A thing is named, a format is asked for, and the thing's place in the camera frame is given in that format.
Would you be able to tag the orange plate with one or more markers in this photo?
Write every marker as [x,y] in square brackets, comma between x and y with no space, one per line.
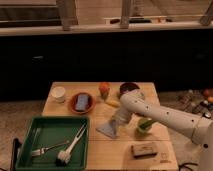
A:
[72,102]

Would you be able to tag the white cup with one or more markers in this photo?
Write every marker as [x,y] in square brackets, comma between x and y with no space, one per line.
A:
[58,94]

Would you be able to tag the white dish brush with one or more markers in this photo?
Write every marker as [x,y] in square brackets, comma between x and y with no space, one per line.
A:
[64,156]

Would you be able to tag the black chair frame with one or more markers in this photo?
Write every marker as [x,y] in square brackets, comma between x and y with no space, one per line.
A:
[16,145]

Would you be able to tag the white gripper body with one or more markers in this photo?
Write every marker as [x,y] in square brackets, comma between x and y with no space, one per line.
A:
[121,117]

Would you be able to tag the dark red bowl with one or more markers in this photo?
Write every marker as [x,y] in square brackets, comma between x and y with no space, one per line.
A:
[127,86]

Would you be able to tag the metal fork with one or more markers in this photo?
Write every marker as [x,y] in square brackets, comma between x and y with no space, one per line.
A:
[43,150]

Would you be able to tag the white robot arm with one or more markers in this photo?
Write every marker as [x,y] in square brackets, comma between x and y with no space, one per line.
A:
[197,128]

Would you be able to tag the green plastic tray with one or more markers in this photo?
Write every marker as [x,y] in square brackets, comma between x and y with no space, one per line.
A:
[47,131]

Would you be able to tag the orange carrot toy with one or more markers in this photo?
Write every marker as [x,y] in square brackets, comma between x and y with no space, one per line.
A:
[104,89]

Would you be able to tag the brown scrub sponge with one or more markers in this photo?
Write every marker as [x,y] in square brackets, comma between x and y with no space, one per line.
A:
[144,150]

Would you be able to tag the yellow corn toy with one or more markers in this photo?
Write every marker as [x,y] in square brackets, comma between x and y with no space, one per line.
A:
[113,103]

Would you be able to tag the green plant in cup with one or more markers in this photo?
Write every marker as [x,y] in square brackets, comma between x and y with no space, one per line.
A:
[144,125]

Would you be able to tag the blue grey towel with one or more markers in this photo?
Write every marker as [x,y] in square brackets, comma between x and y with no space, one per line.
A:
[108,129]

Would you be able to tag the blue sponge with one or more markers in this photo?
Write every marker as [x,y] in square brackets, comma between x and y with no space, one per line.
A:
[82,102]

